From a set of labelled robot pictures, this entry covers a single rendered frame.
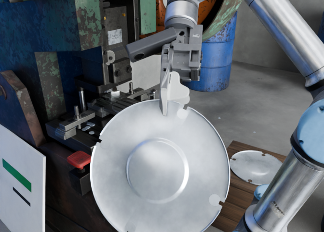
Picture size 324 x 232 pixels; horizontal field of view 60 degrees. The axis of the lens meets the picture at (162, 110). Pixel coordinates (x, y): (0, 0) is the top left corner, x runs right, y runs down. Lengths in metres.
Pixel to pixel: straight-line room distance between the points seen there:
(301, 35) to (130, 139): 0.45
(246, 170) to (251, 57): 3.05
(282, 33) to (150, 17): 0.62
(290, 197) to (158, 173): 0.32
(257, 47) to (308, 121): 3.83
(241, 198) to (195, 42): 1.04
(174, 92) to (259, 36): 3.84
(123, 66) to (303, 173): 0.75
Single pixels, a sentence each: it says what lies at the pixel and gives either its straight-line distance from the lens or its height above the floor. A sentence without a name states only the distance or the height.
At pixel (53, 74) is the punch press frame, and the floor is 0.89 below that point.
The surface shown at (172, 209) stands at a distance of 0.59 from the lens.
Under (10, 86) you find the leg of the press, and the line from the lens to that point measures 1.36.
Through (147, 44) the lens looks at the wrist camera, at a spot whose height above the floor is 1.16.
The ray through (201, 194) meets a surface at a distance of 0.58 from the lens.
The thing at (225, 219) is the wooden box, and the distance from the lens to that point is 1.66.
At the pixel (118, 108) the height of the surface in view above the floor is 0.79.
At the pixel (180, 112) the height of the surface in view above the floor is 1.04.
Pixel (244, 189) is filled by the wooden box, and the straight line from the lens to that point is 1.48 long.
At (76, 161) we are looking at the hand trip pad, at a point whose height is 0.76.
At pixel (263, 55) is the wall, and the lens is 4.41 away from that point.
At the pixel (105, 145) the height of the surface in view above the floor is 0.96.
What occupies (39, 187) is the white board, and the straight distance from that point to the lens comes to 1.41.
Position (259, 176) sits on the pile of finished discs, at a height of 0.35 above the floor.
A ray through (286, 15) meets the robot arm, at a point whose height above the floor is 1.21.
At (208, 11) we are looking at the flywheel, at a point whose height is 1.14.
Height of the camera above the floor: 1.31
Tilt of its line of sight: 27 degrees down
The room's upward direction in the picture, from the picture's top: straight up
